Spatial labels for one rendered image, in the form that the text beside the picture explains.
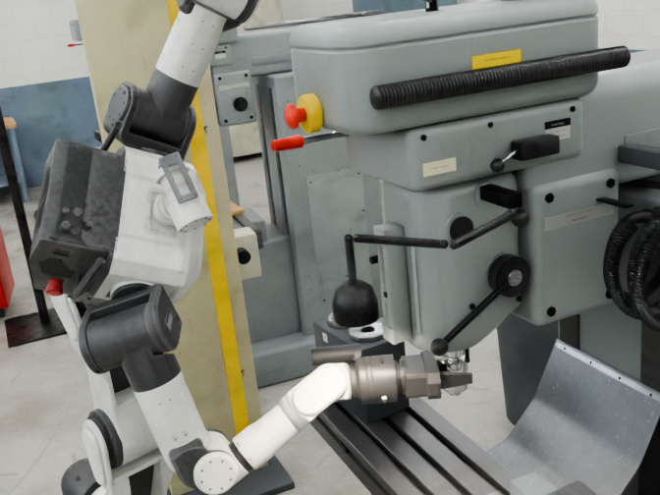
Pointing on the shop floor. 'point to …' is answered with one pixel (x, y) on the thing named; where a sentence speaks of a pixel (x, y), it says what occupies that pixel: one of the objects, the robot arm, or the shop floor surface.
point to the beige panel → (212, 245)
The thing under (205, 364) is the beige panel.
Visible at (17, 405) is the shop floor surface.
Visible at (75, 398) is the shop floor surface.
